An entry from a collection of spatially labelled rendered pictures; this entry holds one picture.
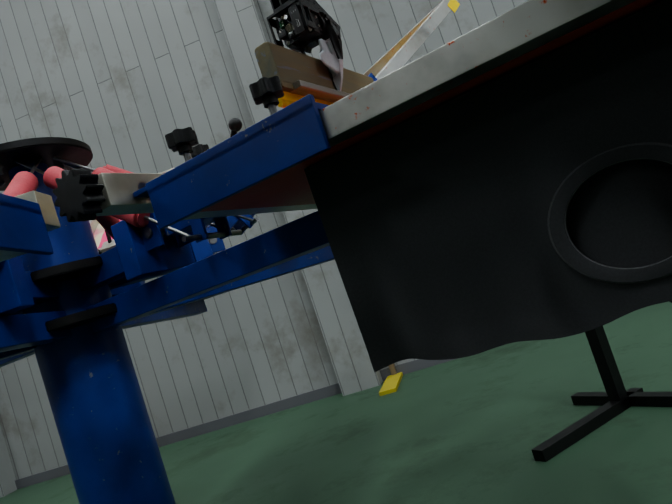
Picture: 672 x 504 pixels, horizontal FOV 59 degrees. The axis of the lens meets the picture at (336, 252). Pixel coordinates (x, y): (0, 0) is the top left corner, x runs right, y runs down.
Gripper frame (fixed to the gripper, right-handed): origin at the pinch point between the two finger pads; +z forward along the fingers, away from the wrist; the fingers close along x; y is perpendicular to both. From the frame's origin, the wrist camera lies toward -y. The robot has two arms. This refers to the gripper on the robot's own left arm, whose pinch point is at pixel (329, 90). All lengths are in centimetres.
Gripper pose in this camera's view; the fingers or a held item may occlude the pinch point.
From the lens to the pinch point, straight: 106.8
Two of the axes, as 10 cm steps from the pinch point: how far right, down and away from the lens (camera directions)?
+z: 3.1, 9.5, -0.6
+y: -4.9, 1.0, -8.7
